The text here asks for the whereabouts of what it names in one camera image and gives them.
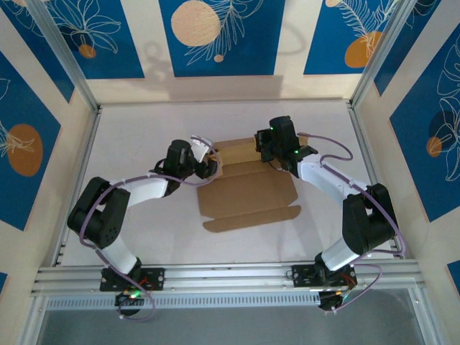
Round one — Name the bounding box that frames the brown cardboard paper box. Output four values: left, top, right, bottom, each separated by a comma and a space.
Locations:
196, 132, 313, 234

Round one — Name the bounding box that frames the aluminium table edge rail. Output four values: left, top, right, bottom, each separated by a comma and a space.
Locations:
346, 102, 405, 260
51, 107, 104, 267

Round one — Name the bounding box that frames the blue wall panel cream circle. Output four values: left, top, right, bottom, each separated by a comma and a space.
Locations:
159, 0, 288, 78

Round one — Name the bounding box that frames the blue wall panel fern drawing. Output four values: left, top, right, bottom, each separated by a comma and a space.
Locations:
303, 0, 402, 76

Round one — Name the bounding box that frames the wide aluminium base rail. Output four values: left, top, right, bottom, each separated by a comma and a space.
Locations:
30, 260, 427, 298

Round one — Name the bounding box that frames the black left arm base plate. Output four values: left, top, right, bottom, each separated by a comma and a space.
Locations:
99, 267, 166, 292

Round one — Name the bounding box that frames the blue wall panel flower drawing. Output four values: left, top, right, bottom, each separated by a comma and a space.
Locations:
42, 0, 145, 81

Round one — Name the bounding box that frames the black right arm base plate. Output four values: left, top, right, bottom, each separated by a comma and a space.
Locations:
291, 264, 359, 288

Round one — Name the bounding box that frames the grey slotted cable duct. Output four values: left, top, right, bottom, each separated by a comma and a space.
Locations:
45, 293, 323, 311

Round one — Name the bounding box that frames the blue wall panel dark circle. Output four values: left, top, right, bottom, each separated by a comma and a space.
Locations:
390, 34, 460, 223

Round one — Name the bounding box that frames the aluminium frame post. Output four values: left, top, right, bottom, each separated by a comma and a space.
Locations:
350, 0, 413, 109
27, 0, 102, 113

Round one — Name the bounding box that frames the narrow plain blue wall panel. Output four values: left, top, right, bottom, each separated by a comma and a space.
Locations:
373, 0, 443, 97
0, 5, 75, 104

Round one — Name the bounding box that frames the blue wall panel big orange circle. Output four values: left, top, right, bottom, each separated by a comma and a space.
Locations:
0, 50, 63, 231

